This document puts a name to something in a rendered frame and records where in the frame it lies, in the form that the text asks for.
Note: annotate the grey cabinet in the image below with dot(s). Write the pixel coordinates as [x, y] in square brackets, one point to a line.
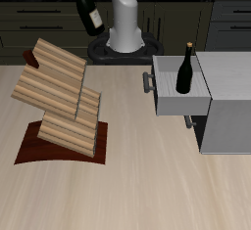
[228, 110]

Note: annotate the dark kitchen cupboards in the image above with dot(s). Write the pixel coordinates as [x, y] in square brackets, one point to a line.
[39, 20]

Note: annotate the flat black base plate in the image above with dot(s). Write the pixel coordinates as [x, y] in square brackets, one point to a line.
[153, 49]

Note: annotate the dark wine bottle cork top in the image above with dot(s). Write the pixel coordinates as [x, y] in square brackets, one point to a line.
[185, 77]

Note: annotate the grey kitchen drawer unit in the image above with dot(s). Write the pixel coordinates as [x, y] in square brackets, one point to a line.
[230, 28]

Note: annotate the grey cabinet drawer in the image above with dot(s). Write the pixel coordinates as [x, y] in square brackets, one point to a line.
[183, 106]

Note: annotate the wooden wine rack red base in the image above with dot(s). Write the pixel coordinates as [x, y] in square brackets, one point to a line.
[55, 83]

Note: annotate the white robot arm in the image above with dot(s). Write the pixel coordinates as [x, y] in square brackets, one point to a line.
[125, 22]

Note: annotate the dark wine bottle white label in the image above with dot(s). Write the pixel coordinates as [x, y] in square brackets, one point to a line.
[87, 10]

